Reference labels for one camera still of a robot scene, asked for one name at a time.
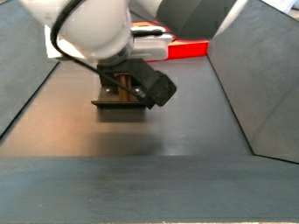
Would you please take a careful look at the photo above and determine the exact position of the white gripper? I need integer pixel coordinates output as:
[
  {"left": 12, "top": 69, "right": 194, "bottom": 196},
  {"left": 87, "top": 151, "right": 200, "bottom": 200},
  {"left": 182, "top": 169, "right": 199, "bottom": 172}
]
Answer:
[{"left": 128, "top": 26, "right": 174, "bottom": 61}]

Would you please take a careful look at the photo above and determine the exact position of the brown three-prong object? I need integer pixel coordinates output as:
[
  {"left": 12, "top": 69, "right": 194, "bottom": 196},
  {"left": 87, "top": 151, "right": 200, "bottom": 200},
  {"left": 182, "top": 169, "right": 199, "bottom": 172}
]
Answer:
[{"left": 115, "top": 73, "right": 136, "bottom": 102}]

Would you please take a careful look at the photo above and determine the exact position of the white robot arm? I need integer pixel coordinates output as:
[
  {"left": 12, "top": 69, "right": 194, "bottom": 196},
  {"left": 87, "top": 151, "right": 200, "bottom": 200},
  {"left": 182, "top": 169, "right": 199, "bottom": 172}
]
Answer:
[{"left": 19, "top": 0, "right": 248, "bottom": 66}]

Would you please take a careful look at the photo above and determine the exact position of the dark grey curved fixture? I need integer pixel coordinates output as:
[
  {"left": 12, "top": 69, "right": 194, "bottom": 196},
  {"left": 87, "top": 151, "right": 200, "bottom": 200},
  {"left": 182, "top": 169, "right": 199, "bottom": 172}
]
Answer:
[{"left": 91, "top": 72, "right": 144, "bottom": 108}]

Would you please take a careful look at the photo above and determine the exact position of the red shape-sorter block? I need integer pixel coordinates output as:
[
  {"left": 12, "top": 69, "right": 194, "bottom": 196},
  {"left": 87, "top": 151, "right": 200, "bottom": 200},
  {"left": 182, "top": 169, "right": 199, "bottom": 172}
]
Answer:
[{"left": 131, "top": 21, "right": 210, "bottom": 60}]

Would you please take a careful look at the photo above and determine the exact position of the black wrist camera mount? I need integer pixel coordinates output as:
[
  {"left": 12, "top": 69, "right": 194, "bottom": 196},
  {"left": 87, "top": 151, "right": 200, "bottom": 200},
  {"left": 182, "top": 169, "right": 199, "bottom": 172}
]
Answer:
[{"left": 98, "top": 59, "right": 176, "bottom": 109}]

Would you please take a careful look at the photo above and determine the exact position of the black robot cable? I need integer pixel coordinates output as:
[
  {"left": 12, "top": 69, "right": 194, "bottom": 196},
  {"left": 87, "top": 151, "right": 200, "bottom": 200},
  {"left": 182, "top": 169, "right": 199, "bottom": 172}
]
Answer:
[{"left": 51, "top": 0, "right": 155, "bottom": 108}]

